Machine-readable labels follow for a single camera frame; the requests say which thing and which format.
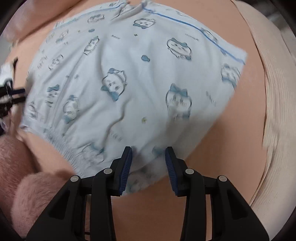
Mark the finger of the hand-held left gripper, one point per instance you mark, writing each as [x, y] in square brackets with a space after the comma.
[17, 91]
[18, 100]

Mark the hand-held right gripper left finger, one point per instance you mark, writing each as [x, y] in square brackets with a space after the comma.
[126, 166]

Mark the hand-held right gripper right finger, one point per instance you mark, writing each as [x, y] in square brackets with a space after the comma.
[170, 171]

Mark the white printed garment dark trim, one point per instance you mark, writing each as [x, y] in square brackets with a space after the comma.
[5, 71]

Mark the light blue printed pants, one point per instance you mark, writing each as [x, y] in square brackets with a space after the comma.
[138, 92]

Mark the pink fuzzy pajama pants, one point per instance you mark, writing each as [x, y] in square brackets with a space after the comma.
[34, 197]

